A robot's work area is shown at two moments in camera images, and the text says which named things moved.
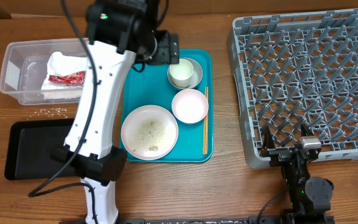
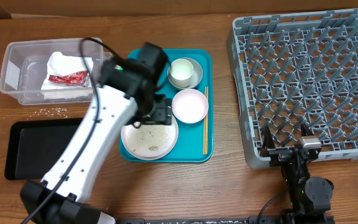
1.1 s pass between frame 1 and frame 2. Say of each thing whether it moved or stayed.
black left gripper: moved
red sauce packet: stayed
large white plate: stayed
